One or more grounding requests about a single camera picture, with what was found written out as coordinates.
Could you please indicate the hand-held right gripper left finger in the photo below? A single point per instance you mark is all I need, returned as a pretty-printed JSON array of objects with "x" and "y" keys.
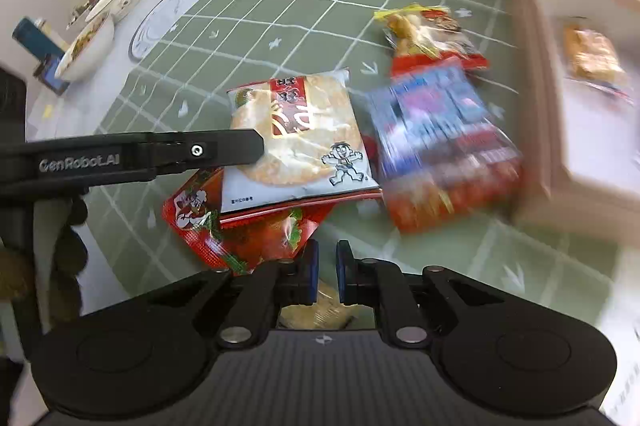
[{"x": 312, "y": 273}]

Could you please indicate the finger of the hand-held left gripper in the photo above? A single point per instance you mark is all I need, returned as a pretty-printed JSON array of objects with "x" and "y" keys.
[{"x": 220, "y": 149}]

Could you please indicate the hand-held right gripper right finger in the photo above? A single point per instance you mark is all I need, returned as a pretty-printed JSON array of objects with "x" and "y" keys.
[{"x": 343, "y": 273}]

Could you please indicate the small clear cracker packet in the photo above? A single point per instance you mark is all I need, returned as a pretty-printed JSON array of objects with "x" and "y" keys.
[{"x": 325, "y": 306}]

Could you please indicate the red chef print snack packet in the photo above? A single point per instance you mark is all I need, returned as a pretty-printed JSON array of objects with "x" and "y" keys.
[{"x": 250, "y": 236}]

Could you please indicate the white rice cracker packet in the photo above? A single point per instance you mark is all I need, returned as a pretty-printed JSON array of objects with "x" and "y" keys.
[{"x": 300, "y": 131}]

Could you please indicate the blue and red snack packet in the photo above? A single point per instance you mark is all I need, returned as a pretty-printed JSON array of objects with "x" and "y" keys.
[{"x": 440, "y": 146}]

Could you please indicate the orange snack packet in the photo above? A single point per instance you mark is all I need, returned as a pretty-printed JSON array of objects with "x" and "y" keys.
[{"x": 592, "y": 54}]

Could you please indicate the dark blue phone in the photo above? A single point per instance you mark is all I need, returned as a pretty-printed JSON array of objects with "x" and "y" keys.
[{"x": 52, "y": 74}]

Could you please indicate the white bowl with food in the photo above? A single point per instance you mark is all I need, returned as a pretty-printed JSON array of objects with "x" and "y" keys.
[{"x": 85, "y": 51}]

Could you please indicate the short blue bottle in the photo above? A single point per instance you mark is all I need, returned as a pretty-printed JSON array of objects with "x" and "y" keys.
[{"x": 27, "y": 36}]

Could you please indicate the round glass turntable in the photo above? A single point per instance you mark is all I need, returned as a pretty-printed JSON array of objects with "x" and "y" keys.
[{"x": 165, "y": 6}]

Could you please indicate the green grid tablecloth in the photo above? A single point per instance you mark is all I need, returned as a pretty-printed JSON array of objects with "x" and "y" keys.
[{"x": 300, "y": 6}]

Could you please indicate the clear yellow red snack packet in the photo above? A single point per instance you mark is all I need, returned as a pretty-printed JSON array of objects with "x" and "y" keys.
[{"x": 425, "y": 34}]

